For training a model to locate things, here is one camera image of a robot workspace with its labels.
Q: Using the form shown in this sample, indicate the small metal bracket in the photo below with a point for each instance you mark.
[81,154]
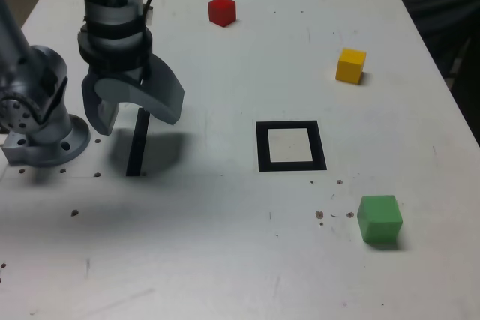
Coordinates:
[149,12]

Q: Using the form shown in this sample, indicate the black tape square outline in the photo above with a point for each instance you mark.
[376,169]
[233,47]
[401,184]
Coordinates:
[262,147]

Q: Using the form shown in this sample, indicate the yellow cube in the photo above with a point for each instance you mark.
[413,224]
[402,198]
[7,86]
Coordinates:
[349,67]

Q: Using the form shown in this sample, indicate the black tape strip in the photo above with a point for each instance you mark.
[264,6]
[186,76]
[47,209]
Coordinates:
[137,147]

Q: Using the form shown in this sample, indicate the green cube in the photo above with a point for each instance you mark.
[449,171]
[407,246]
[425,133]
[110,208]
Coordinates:
[379,219]

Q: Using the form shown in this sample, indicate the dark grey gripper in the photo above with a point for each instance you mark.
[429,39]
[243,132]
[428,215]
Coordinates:
[120,75]

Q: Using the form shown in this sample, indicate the red cube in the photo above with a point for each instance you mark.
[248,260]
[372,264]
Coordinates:
[222,12]

